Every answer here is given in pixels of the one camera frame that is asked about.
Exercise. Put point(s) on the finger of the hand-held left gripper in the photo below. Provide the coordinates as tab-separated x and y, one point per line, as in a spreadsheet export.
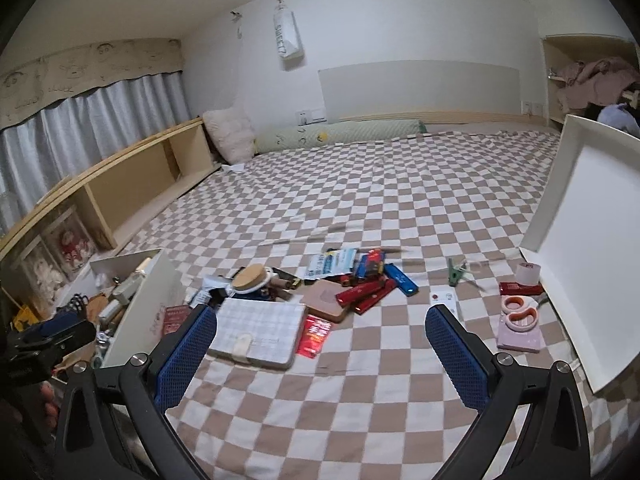
62	327

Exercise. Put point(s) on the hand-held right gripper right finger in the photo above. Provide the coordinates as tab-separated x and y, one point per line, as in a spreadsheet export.
457	355

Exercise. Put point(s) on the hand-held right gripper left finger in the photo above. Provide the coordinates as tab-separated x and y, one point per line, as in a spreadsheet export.
185	355

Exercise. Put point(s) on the white storage box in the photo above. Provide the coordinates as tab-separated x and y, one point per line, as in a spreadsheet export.
150	300

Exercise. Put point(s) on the red cigarette pack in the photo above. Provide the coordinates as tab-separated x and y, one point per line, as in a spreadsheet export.
175	320

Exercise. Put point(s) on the white card red dot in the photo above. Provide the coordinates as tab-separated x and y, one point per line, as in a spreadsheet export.
444	305

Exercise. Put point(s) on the clear display box white plush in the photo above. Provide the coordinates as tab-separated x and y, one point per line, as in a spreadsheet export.
40	275

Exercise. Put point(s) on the white pink tape dispenser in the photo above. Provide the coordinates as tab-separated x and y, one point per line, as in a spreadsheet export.
520	312

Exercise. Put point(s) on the clear display box red doll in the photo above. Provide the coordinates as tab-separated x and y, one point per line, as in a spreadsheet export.
72	250

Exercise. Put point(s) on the plaid notebook with clasp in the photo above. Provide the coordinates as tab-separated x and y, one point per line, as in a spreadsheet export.
260	325

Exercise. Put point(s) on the green clip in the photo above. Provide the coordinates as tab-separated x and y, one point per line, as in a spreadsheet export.
456	272

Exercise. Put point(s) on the red stapler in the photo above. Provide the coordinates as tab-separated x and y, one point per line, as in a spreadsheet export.
380	297

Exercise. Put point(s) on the round wooden lid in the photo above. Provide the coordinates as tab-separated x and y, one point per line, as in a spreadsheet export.
247	277

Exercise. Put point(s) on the red blue small box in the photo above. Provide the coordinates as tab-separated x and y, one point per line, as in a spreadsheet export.
369	263

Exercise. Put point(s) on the red glove packet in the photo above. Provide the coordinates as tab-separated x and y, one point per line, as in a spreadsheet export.
314	335

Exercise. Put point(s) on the square wooden coaster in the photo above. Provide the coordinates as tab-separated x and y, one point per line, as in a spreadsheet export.
325	300

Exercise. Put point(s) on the blue white wipe packet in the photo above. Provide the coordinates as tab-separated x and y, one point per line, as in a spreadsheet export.
330	265

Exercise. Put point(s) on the wooden bedside shelf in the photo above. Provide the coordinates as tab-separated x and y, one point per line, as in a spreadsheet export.
140	175

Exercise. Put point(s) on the white box lid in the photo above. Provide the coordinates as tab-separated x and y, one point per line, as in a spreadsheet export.
590	240

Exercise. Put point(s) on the checkered bed sheet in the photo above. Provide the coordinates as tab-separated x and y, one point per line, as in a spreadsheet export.
400	185

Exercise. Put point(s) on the white tissue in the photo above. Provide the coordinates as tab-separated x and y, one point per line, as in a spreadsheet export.
232	166

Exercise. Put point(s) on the grey curtain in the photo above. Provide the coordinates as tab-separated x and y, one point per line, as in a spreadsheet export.
100	125

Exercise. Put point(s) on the fluffy white pillow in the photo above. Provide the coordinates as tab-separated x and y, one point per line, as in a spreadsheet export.
230	135

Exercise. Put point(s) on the long green pillow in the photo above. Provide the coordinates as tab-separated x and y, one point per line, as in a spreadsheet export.
350	135

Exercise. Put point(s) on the beige printed valance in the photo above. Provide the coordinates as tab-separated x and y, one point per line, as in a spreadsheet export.
90	67

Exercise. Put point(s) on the white headboard panel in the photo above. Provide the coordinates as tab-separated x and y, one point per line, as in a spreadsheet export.
420	90

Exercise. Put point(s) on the open wardrobe shelf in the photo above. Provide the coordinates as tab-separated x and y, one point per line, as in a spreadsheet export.
552	85

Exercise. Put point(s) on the purple plush toy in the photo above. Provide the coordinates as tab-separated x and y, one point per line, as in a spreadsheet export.
617	117

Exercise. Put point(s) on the pile of pink clothes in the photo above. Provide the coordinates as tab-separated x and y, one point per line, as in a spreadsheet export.
600	80

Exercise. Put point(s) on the white hanging bag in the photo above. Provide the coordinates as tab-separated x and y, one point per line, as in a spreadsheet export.
287	35

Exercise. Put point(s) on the wall outlet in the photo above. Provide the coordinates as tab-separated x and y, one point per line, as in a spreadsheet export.
532	108

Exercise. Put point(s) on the wall switch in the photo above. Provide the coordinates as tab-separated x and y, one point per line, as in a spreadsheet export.
312	116

